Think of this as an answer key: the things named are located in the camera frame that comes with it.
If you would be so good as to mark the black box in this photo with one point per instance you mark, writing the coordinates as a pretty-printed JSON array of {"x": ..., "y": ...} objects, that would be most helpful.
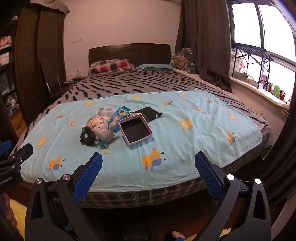
[{"x": 151, "y": 113}]

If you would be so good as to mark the plaid pillow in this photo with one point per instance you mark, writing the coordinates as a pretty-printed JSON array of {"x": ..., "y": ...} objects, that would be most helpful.
[{"x": 111, "y": 66}]

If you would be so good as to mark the green frog plush toy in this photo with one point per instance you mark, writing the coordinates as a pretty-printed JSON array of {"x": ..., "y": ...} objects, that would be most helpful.
[{"x": 277, "y": 90}]

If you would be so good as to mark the white box on sill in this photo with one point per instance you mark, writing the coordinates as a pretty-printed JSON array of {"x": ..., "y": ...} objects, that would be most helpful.
[{"x": 242, "y": 77}]

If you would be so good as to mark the black metal rack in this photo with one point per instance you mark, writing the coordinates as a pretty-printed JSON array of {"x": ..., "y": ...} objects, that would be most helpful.
[{"x": 253, "y": 52}]

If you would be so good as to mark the light blue printed sheet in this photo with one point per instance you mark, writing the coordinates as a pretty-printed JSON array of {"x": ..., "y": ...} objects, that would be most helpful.
[{"x": 185, "y": 139}]

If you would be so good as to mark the brown patterned cushion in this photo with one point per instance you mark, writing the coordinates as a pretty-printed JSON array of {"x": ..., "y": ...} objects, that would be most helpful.
[{"x": 182, "y": 59}]

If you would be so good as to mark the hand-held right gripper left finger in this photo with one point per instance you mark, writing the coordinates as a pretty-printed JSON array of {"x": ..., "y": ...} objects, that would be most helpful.
[{"x": 89, "y": 178}]

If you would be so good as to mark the dark wooden headboard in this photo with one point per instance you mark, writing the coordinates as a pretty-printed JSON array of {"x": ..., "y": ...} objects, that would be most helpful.
[{"x": 129, "y": 52}]

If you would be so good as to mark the black scrunchie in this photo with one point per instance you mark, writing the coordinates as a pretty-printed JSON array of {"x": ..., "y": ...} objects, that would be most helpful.
[{"x": 87, "y": 136}]

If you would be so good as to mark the brown wardrobe curtain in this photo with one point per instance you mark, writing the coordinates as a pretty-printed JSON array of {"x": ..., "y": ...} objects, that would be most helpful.
[{"x": 39, "y": 58}]

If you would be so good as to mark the shelf with folded clothes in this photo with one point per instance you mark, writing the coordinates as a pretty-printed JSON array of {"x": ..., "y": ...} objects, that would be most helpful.
[{"x": 5, "y": 58}]

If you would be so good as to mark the grey black striped blanket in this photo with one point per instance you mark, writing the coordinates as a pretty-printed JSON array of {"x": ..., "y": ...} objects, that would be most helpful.
[{"x": 138, "y": 83}]

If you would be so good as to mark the pink open box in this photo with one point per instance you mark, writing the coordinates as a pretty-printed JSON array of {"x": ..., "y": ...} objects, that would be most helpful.
[{"x": 135, "y": 129}]

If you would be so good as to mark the white tape roll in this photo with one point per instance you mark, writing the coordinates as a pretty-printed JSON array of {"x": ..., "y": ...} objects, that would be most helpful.
[{"x": 101, "y": 111}]

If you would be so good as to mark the brown window curtain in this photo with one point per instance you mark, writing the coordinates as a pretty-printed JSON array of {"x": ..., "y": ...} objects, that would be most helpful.
[{"x": 203, "y": 41}]

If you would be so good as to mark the brown monkey plush toy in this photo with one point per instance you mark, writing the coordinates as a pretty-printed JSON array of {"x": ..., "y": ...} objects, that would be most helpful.
[{"x": 282, "y": 95}]

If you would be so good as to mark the pink monkey plush toy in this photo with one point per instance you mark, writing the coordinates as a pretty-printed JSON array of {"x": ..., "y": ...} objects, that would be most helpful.
[{"x": 263, "y": 81}]

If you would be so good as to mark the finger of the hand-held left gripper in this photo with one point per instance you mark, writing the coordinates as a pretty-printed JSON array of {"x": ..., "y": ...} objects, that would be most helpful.
[
  {"x": 4, "y": 146},
  {"x": 24, "y": 151}
]

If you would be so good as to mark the blue snack packet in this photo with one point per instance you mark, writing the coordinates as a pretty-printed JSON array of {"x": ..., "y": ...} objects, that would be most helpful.
[{"x": 119, "y": 113}]

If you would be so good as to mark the dark side curtain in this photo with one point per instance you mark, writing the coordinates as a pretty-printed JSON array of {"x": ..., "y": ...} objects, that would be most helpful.
[{"x": 281, "y": 162}]

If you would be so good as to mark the person's left hand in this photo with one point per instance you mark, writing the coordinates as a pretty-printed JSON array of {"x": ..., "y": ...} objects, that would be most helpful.
[{"x": 9, "y": 213}]

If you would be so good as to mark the plush doll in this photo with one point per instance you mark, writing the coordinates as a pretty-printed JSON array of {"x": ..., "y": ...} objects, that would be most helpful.
[{"x": 101, "y": 129}]

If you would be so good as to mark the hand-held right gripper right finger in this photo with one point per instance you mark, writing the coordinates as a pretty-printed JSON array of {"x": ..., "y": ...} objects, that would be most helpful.
[{"x": 208, "y": 178}]

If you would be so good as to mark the plaid bed mattress cover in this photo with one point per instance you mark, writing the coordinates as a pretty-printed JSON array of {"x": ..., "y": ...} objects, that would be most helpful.
[{"x": 148, "y": 197}]

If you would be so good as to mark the clear plastic piece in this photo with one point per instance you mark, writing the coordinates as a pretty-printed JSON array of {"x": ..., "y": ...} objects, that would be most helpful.
[{"x": 92, "y": 111}]

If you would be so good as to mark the teal pillow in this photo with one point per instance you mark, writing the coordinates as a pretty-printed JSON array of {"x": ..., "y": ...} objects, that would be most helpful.
[{"x": 155, "y": 67}]

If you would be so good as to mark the metal frame chair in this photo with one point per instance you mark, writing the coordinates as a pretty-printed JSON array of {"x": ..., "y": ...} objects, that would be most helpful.
[{"x": 52, "y": 90}]

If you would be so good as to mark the pink and blue slipper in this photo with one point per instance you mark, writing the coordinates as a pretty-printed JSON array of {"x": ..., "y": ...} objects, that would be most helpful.
[{"x": 178, "y": 235}]

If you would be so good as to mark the white plastic cup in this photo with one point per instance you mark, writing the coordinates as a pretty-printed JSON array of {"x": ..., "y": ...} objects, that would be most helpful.
[{"x": 110, "y": 111}]

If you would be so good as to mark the yellow rug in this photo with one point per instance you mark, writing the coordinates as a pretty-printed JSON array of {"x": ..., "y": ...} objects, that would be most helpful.
[{"x": 19, "y": 215}]

